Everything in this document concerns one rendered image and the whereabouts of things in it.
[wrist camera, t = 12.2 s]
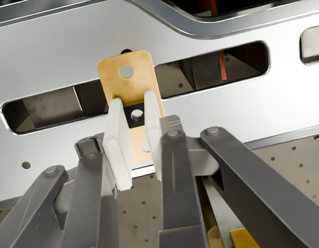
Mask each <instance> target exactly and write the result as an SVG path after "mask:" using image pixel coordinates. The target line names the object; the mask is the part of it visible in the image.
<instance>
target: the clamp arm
mask: <svg viewBox="0 0 319 248"><path fill-rule="evenodd" d="M201 177H202V183H203V187H204V190H205V192H206V195H207V198H208V201H209V204H210V206H211V209H212V212H213V215H214V217H215V220H216V223H217V226H218V231H219V236H220V241H221V244H222V247H223V248H260V247H259V246H258V244H257V243H256V242H255V240H254V239H253V238H252V236H251V235H250V234H249V232H248V231H247V230H246V228H245V227H244V226H243V224H242V223H241V222H240V220H239V219H238V218H237V216H236V215H235V214H234V212H233V211H232V210H231V208H230V207H229V206H228V205H227V204H226V202H225V201H224V200H223V198H222V197H221V196H220V194H219V193H218V192H217V190H216V189H215V188H214V186H213V185H212V184H211V182H210V181H209V179H208V176H201Z"/></svg>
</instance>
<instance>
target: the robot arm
mask: <svg viewBox="0 0 319 248"><path fill-rule="evenodd" d="M144 107H145V135H146V139H147V142H148V146H149V150H150V153H151V157H152V161H153V164H154V168H155V171H156V175H157V179H158V180H160V181H161V220H162V230H160V231H159V232H158V248H209V246H208V241H207V236H206V231H205V226H204V221H203V216H202V211H201V206H200V201H199V196H198V191H197V185H196V180H195V176H208V179H209V181H210V182H211V184H212V185H213V186H214V188H215V189H216V190H217V192H218V193H219V194H220V196H221V197H222V198H223V200H224V201H225V202H226V204H227V205H228V206H229V207H230V208H231V210H232V211H233V212H234V214H235V215H236V216H237V218H238V219H239V220H240V222H241V223H242V224H243V226H244V227H245V228H246V230H247V231H248V232H249V234H250V235H251V236H252V238H253V239H254V240H255V242H256V243H257V244H258V246H259V247H260V248H319V204H318V203H317V202H315V201H314V200H313V199H312V198H310V197H309V196H308V195H307V194H305V193H304V192H303V191H302V190H300V189H299V188H298V187H297V186H296V185H294V184H293V183H292V182H291V181H289V180H288V179H287V178H286V177H284V176H283V175H282V174H281V173H279V172H278V171H277V170H276V169H275V168H273V167H272V166H271V165H270V164H268V163H267V162H266V161H265V160H263V159H262V158H261V157H260V156H258V155H257V154H256V153H255V152H253V151H252V150H251V149H250V148H249V147H247V146H246V145H245V144H244V143H242V142H241V141H240V140H239V139H237V138H236V137H235V136H234V135H232V134H231V133H230V132H229V131H228V130H226V129H225V128H223V127H219V126H212V127H209V128H206V129H204V130H203V131H201V133H200V137H189V136H187V135H186V133H185V132H184V130H183V127H182V123H181V120H180V117H179V116H177V115H175V114H174V115H170V116H166V117H162V118H161V115H160V110H159V106H158V102H157V98H156V94H155V91H153V90H149V91H145V93H144ZM74 147H75V150H76V152H77V155H78V157H79V161H78V165H77V166H76V167H73V168H71V169H69V170H66V169H65V167H64V166H63V165H55V166H50V167H48V168H47V169H45V170H44V171H42V172H41V173H40V174H39V176H38V177H37V178H36V179H35V181H34V182H33V183H32V185H31V186H30V187H29V188H28V190H27V191H26V192H25V193H24V195H23V196H22V197H21V198H20V200H19V201H18V202H17V203H16V205H15V206H14V207H13V208H12V210H11V211H10V212H9V213H8V215H7V216H6V217H5V218H4V220H3V221H2V222H1V224H0V248H119V221H118V192H117V189H116V187H115V183H116V185H117V188H118V190H120V191H123V190H127V189H130V187H131V186H132V164H131V131H130V129H129V127H128V124H127V120H126V117H125V114H124V110H123V104H122V101H121V99H119V98H116V99H112V100H111V102H110V106H109V111H108V117H107V122H106V128H105V132H102V133H98V134H95V135H94V136H88V137H85V138H82V139H80V140H78V141H77V142H76V143H75V144H74ZM52 208H53V211H52Z"/></svg>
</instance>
